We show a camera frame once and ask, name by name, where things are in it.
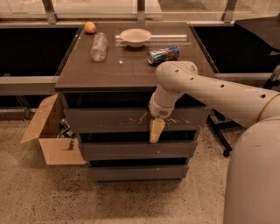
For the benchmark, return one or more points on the orange fruit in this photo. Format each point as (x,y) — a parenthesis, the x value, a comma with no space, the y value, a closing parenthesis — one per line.
(89,27)

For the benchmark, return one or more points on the grey middle drawer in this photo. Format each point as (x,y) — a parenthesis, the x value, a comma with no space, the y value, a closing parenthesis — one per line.
(115,151)

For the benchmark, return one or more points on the clear plastic bottle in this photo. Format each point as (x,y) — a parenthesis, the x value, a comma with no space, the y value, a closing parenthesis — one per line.
(99,47)

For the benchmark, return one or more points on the grey drawer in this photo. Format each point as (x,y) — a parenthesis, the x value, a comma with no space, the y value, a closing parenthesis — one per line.
(112,120)
(139,173)
(115,151)

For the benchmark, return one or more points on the grey bottom drawer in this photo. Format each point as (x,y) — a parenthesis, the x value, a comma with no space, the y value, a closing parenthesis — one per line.
(139,173)

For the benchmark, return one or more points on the open cardboard box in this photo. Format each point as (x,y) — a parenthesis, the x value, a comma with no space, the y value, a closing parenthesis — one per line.
(45,127)

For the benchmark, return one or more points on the dark grey drawer cabinet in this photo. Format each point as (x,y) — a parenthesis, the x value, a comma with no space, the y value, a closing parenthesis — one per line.
(125,79)

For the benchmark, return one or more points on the black wheeled stand base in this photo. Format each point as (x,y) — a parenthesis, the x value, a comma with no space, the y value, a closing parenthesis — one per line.
(218,122)

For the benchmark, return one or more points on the crushed cans in box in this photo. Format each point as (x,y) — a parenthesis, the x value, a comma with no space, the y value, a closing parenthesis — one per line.
(65,131)

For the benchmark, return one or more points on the blue silver drink can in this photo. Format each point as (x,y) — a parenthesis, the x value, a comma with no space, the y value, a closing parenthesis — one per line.
(163,55)

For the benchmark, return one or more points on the grey top drawer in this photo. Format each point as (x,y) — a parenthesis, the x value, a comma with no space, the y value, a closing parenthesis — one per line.
(112,120)

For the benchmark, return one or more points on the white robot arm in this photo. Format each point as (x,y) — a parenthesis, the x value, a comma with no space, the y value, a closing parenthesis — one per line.
(252,193)

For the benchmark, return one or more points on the white bowl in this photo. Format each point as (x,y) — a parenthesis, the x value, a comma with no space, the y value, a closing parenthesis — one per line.
(135,37)

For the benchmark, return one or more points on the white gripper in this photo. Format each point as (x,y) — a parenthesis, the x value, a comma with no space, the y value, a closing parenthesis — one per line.
(159,111)

